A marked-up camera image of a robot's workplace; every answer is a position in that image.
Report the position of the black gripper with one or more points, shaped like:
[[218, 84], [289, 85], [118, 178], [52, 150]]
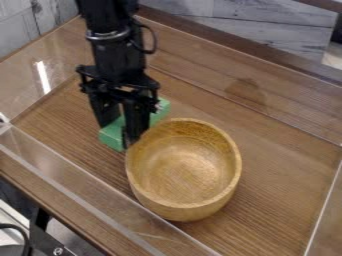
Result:
[[115, 80]]

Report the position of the green rectangular block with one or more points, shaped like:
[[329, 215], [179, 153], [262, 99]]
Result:
[[126, 129]]

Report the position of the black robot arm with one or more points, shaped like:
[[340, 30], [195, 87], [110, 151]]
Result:
[[110, 15]]

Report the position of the brown wooden bowl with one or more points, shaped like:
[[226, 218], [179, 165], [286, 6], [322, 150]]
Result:
[[183, 169]]

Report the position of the clear acrylic enclosure walls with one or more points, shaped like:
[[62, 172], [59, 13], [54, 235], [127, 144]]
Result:
[[279, 109]]

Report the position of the black table leg frame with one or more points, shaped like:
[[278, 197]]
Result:
[[43, 244]]

